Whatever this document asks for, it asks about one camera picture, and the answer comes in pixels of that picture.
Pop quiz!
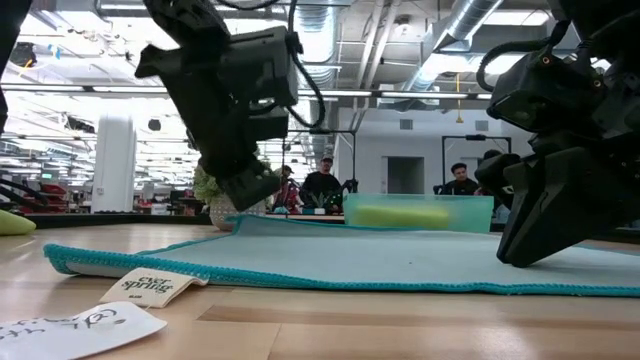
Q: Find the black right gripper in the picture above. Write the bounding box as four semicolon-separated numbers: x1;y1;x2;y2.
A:
497;19;640;269

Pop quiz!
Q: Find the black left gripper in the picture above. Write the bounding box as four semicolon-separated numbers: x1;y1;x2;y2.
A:
134;0;281;211

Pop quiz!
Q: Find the yellow microfiber towel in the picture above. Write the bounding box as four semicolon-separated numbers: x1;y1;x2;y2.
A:
352;204;451;230

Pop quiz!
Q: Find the light blue microfiber towel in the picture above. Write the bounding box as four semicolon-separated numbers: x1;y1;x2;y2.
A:
43;214;640;309

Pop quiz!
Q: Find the teal translucent plastic basket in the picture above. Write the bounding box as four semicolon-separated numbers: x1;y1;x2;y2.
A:
343;193;495;234

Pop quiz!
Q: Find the lime green microfiber towel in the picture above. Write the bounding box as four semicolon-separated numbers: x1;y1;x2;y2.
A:
0;208;37;237

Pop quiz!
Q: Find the artificial green potted plant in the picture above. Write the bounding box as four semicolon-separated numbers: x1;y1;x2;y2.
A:
193;164;266;232

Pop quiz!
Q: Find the white square pillar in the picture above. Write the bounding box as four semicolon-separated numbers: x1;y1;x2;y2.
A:
90;114;139;214

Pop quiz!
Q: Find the white printed paper label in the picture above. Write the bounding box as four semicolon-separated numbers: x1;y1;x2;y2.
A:
0;301;168;360

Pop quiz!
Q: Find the yellow hanging cord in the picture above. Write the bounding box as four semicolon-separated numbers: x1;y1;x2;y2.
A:
453;72;465;125

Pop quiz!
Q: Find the ceiling strip light rail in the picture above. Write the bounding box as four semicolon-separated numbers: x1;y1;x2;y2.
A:
0;84;171;100
299;89;494;102

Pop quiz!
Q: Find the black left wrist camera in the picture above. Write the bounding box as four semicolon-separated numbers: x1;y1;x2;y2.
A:
219;24;301;142

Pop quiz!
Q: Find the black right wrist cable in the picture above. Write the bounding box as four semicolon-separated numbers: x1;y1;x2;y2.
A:
474;19;574;94

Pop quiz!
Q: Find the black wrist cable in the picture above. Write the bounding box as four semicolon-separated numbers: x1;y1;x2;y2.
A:
287;0;327;130
474;19;574;94

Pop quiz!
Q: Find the silver air duct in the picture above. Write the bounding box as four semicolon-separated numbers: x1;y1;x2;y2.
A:
404;0;504;94
294;4;344;91

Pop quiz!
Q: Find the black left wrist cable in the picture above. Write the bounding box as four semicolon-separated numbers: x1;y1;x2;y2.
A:
287;0;327;130

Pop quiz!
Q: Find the black ceiling cable reel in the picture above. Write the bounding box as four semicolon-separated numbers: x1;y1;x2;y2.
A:
7;42;39;69

